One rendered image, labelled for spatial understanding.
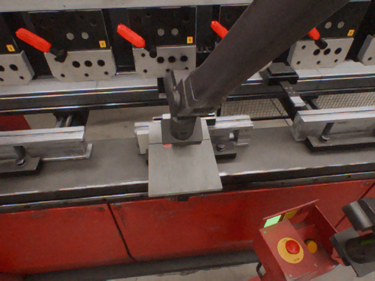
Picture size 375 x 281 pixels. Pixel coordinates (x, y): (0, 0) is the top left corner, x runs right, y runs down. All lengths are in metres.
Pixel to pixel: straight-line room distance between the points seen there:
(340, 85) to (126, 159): 0.93
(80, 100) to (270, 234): 0.83
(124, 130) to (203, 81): 1.95
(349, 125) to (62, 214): 1.04
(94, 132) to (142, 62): 1.77
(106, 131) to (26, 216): 1.44
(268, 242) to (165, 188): 0.37
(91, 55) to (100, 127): 1.78
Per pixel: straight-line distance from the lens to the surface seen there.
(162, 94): 0.74
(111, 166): 0.86
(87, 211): 0.95
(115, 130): 2.33
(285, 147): 0.94
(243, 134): 0.86
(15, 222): 1.07
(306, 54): 0.74
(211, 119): 0.80
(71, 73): 0.69
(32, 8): 0.65
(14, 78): 0.74
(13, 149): 0.95
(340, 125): 1.02
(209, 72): 0.37
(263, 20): 0.28
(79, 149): 0.88
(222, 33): 0.59
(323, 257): 0.95
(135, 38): 0.58
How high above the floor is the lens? 1.51
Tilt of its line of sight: 45 degrees down
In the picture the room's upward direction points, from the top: straight up
